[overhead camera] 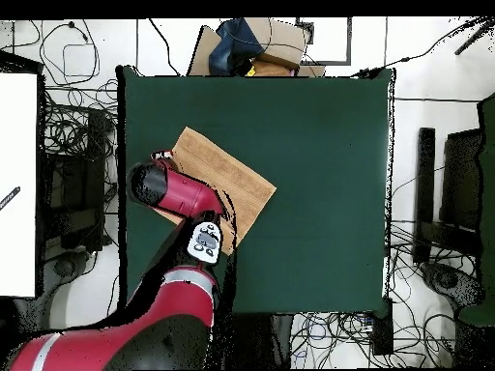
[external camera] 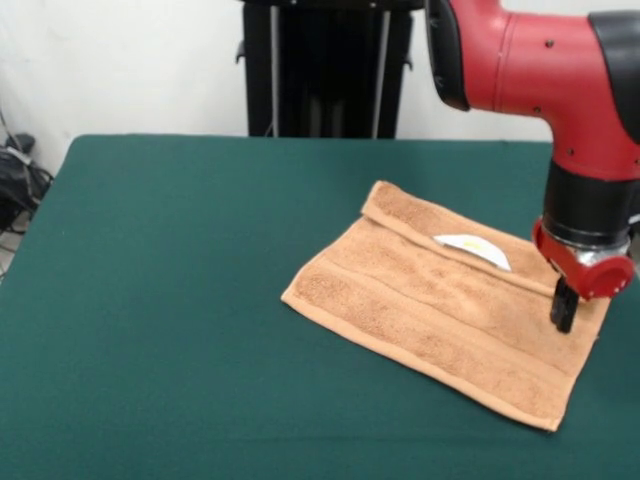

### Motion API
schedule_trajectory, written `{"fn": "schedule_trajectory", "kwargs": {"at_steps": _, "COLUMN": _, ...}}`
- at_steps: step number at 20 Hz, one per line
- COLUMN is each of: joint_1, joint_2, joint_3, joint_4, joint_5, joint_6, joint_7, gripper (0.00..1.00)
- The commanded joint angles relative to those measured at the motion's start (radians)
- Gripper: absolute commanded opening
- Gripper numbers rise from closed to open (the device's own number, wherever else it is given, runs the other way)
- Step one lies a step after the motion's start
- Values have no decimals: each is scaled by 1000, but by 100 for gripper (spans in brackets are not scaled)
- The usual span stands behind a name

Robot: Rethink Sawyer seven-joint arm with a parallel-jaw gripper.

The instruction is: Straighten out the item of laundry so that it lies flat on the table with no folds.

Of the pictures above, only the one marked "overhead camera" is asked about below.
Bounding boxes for brown cardboard box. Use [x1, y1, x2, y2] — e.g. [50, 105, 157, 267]
[187, 16, 326, 77]

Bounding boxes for black chair base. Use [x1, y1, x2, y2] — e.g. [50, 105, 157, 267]
[420, 261, 485, 310]

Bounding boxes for black upright bar stand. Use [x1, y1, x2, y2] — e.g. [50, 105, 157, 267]
[412, 127, 436, 265]

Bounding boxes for black striped tool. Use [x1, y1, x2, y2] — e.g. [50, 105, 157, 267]
[0, 185, 21, 212]

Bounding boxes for dark green table cloth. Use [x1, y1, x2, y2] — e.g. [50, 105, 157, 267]
[116, 65, 395, 315]

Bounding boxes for black box unit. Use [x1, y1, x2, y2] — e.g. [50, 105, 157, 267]
[440, 128, 484, 233]

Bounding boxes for white board panel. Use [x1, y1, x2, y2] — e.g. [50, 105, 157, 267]
[0, 71, 39, 299]

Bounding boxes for blue jeans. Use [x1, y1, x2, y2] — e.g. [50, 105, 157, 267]
[209, 17, 265, 76]

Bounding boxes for grey square floor frame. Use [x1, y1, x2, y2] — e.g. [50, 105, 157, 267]
[295, 16, 353, 66]

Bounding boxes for dark green covered furniture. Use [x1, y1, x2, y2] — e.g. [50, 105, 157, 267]
[457, 92, 495, 326]

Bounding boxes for black rod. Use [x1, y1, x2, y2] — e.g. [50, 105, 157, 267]
[453, 22, 492, 56]

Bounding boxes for tan terry towel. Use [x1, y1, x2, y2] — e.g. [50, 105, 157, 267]
[152, 126, 278, 257]

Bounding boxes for grey chair base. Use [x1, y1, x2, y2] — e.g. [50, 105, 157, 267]
[42, 250, 94, 299]

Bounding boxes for black equipment rack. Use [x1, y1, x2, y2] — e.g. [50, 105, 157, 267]
[41, 109, 107, 252]

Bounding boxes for black looped cable with plug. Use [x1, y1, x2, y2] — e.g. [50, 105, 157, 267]
[38, 20, 102, 87]

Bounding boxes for black power strip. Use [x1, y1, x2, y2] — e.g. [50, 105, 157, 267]
[371, 297, 394, 356]

